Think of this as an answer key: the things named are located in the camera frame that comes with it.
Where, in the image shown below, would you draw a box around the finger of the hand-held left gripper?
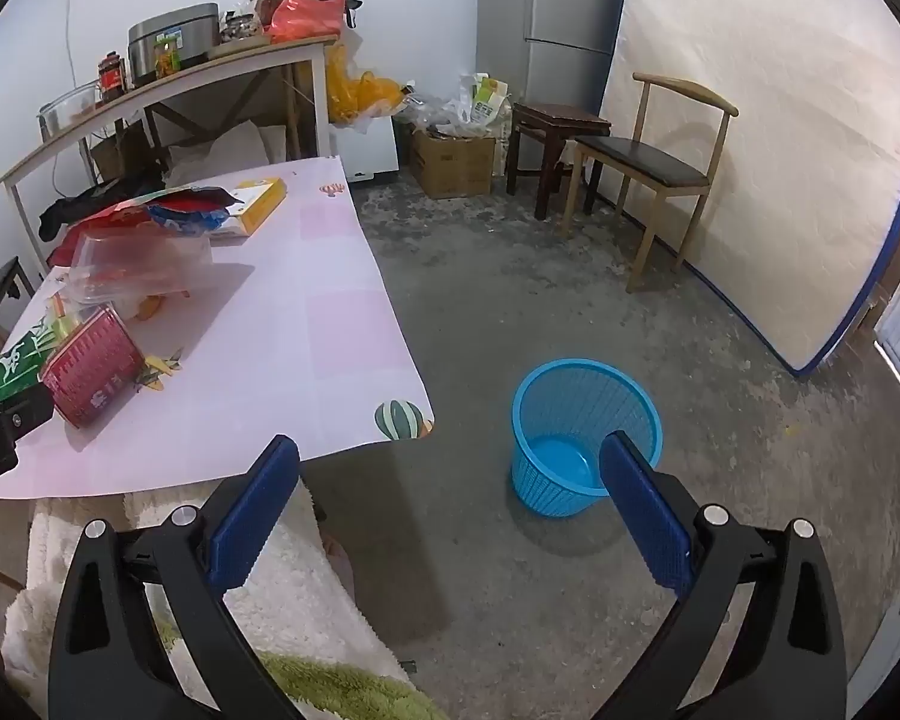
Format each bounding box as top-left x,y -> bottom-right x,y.
0,382 -> 55,442

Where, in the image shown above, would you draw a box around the silver rice cooker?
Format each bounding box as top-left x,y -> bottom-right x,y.
127,4 -> 220,87

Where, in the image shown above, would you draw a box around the white mattress blue edge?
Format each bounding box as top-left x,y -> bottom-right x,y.
598,0 -> 900,380

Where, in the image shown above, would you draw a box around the orange peel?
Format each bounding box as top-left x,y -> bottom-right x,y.
136,291 -> 192,322

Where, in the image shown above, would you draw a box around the wooden chair dark seat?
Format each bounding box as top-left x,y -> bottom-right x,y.
562,73 -> 740,293

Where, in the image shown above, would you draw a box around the small cardboard box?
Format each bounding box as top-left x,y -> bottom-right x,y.
90,131 -> 147,181

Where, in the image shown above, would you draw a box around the black cloth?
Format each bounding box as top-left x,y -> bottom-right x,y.
37,165 -> 167,245

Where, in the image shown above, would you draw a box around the yellow plastic bag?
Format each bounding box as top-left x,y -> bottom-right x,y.
326,45 -> 410,125

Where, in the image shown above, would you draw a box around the red jar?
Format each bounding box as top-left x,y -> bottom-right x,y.
96,51 -> 127,106

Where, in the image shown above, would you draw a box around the green and white package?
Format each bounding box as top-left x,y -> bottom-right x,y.
471,75 -> 511,128

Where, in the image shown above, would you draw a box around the red plastic bag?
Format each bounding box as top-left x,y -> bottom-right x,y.
268,0 -> 346,44

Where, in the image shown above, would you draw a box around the green towel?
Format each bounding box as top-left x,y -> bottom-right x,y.
154,615 -> 451,720

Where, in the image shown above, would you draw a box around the white pillows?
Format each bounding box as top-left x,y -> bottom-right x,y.
166,120 -> 308,188

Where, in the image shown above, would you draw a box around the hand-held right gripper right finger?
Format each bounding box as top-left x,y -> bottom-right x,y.
592,431 -> 848,720

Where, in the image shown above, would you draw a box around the dark wooden stool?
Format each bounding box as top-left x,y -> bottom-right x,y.
505,101 -> 612,220

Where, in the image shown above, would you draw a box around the green snack bag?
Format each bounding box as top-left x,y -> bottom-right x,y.
0,315 -> 83,410

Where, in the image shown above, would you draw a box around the red paper cup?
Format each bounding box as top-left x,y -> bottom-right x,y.
41,305 -> 147,430

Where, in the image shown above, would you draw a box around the white plastic bags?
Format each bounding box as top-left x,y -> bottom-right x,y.
409,73 -> 515,142

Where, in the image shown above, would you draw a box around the blue plastic waste basket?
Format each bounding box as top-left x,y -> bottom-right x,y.
511,358 -> 664,518

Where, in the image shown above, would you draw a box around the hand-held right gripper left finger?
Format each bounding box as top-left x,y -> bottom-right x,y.
49,433 -> 305,720

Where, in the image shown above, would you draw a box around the white side table wooden top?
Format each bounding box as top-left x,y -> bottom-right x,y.
0,34 -> 340,271

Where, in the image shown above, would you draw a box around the white fluffy blanket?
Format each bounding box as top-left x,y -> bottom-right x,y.
4,480 -> 413,720

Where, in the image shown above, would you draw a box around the glass bowl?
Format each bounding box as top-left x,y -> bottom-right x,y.
37,81 -> 102,143

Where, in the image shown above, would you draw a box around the grey refrigerator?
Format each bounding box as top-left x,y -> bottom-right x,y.
476,0 -> 635,125

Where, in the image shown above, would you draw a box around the clear plastic container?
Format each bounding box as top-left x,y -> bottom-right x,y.
66,229 -> 215,308

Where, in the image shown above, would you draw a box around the red and white wrapper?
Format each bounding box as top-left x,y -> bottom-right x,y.
49,202 -> 158,267

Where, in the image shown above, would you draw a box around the yellow cardboard box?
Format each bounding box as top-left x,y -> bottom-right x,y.
210,178 -> 287,239

